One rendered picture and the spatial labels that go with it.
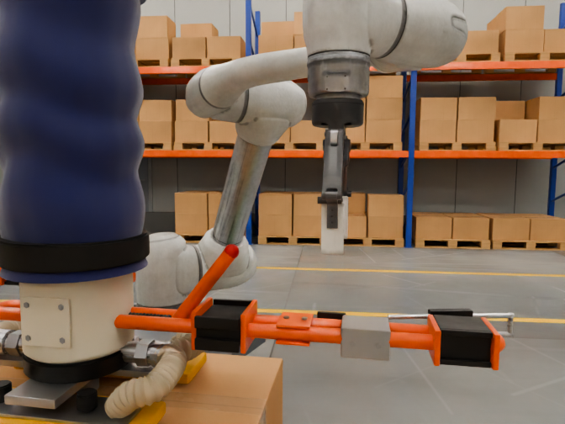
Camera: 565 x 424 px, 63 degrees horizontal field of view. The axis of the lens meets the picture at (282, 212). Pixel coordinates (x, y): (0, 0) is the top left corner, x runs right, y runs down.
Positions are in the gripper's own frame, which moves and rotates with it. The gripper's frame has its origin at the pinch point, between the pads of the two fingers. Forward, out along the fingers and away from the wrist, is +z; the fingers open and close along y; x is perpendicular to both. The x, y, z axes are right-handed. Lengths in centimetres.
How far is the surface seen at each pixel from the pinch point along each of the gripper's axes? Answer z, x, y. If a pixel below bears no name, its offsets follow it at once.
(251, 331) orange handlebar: 13.8, -11.9, 4.0
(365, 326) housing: 12.4, 4.6, 2.8
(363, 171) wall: -4, -1, -845
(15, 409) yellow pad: 24, -45, 13
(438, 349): 14.2, 14.5, 4.9
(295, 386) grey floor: 122, -35, -196
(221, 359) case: 27.5, -23.1, -15.9
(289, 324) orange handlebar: 12.5, -6.3, 3.5
